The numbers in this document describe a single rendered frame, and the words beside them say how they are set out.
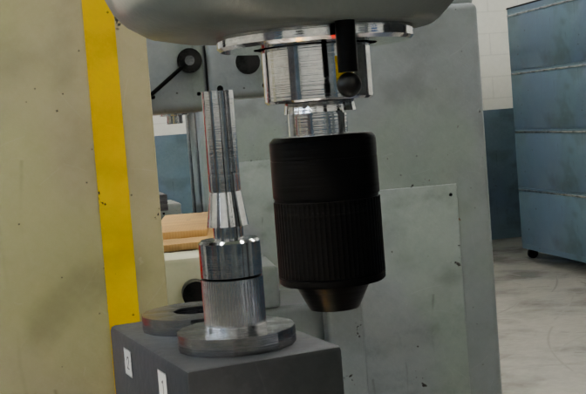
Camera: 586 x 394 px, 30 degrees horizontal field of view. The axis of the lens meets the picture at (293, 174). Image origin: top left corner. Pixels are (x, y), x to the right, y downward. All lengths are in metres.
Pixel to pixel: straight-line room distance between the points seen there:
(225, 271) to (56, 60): 1.42
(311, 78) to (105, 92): 1.74
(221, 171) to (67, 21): 1.41
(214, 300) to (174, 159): 8.71
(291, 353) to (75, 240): 1.43
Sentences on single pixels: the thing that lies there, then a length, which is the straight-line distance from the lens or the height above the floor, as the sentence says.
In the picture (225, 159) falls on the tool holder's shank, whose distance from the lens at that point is 0.81.
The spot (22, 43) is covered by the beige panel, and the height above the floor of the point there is 1.46.
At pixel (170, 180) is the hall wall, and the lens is 9.52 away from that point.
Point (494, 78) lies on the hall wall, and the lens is 10.30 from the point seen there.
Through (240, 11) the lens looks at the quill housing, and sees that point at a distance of 0.42.
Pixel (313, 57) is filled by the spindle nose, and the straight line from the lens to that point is 0.46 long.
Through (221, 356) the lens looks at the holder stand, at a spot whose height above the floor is 1.11.
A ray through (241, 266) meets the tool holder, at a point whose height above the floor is 1.17.
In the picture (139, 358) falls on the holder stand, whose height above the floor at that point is 1.09.
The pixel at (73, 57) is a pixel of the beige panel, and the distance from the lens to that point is 2.19.
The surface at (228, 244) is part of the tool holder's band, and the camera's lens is 0.81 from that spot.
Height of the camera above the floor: 1.27
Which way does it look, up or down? 3 degrees down
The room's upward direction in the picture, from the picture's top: 4 degrees counter-clockwise
